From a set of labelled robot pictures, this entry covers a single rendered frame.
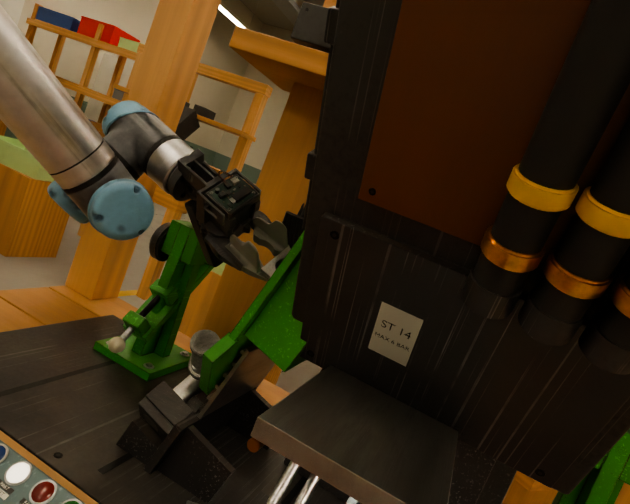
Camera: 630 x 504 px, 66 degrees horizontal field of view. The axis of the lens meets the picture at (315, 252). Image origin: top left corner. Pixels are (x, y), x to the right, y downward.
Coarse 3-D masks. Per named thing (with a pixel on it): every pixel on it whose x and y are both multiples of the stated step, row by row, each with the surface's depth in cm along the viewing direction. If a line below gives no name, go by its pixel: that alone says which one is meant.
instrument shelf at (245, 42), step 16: (240, 32) 88; (256, 32) 87; (240, 48) 88; (256, 48) 87; (272, 48) 86; (288, 48) 85; (304, 48) 84; (256, 64) 95; (272, 64) 90; (288, 64) 85; (304, 64) 84; (320, 64) 83; (272, 80) 106; (288, 80) 99; (304, 80) 93; (320, 80) 87
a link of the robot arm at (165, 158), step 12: (168, 144) 70; (180, 144) 71; (156, 156) 69; (168, 156) 69; (180, 156) 69; (156, 168) 69; (168, 168) 69; (156, 180) 71; (168, 180) 70; (168, 192) 72
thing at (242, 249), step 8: (232, 240) 67; (240, 240) 67; (232, 248) 68; (240, 248) 67; (248, 248) 65; (240, 256) 68; (248, 256) 66; (256, 256) 65; (248, 264) 67; (256, 264) 66; (248, 272) 67; (256, 272) 67; (264, 280) 67
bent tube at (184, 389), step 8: (288, 248) 69; (280, 256) 68; (272, 264) 67; (264, 272) 66; (272, 272) 66; (184, 384) 68; (192, 384) 68; (176, 392) 67; (184, 392) 67; (192, 392) 68; (184, 400) 67
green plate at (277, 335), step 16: (288, 256) 57; (288, 272) 59; (272, 288) 58; (288, 288) 59; (256, 304) 59; (272, 304) 59; (288, 304) 59; (240, 320) 60; (256, 320) 60; (272, 320) 59; (288, 320) 59; (240, 336) 60; (256, 336) 60; (272, 336) 59; (288, 336) 59; (272, 352) 59; (288, 352) 59; (288, 368) 59
